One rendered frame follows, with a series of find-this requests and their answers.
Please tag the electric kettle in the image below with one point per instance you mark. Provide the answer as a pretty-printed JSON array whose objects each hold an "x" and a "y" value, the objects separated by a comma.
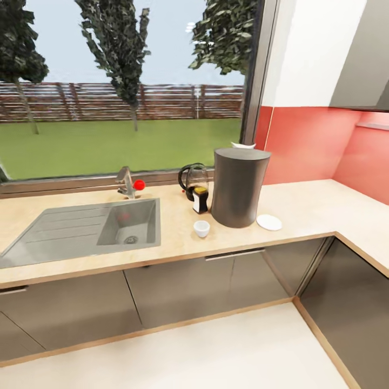
[{"x": 195, "y": 177}]

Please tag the coffee maker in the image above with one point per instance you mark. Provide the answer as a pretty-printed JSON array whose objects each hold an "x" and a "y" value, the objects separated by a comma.
[{"x": 238, "y": 179}]

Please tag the countertop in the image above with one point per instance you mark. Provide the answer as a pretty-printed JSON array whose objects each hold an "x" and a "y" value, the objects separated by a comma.
[
  {"x": 362, "y": 222},
  {"x": 178, "y": 238}
]

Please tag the saucer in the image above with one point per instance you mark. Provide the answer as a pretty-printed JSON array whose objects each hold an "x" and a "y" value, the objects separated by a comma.
[{"x": 269, "y": 222}]

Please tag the bottle of coffee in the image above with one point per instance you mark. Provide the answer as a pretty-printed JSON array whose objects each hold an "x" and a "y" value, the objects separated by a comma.
[{"x": 200, "y": 198}]

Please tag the coffee cup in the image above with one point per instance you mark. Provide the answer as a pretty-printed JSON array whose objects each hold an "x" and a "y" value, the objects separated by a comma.
[{"x": 201, "y": 228}]

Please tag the drop in sink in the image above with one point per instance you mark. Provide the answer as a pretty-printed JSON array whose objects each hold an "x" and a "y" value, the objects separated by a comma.
[{"x": 71, "y": 232}]

